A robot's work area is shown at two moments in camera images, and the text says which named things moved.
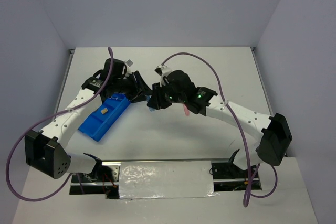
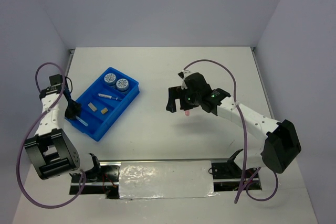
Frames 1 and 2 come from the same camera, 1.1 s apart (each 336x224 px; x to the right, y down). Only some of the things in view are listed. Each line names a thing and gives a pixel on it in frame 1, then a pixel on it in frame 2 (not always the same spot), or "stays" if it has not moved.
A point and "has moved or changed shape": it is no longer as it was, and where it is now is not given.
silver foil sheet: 166,179 stays
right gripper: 157,101 to 177,92
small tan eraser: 104,110 stays
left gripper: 139,88 to 75,111
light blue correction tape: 148,98 has moved or changed shape
